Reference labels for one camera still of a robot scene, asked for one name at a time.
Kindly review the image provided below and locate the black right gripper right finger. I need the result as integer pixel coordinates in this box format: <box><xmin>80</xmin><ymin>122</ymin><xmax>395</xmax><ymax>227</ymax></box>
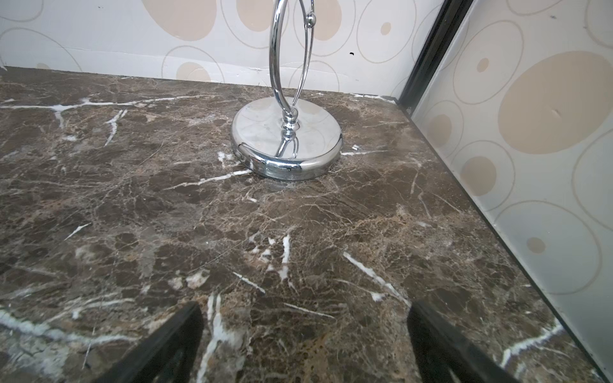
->
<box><xmin>407</xmin><ymin>301</ymin><xmax>517</xmax><ymax>383</ymax></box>

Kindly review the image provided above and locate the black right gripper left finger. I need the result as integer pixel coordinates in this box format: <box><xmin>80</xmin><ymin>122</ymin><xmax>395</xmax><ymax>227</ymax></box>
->
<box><xmin>95</xmin><ymin>302</ymin><xmax>204</xmax><ymax>383</ymax></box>

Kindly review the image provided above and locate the chrome jewelry stand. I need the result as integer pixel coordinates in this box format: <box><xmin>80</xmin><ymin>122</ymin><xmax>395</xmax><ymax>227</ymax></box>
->
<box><xmin>231</xmin><ymin>1</ymin><xmax>343</xmax><ymax>181</ymax></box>

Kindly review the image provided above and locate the black vertical frame post right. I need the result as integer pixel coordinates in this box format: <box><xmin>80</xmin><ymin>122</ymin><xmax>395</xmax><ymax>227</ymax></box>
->
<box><xmin>397</xmin><ymin>0</ymin><xmax>473</xmax><ymax>116</ymax></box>

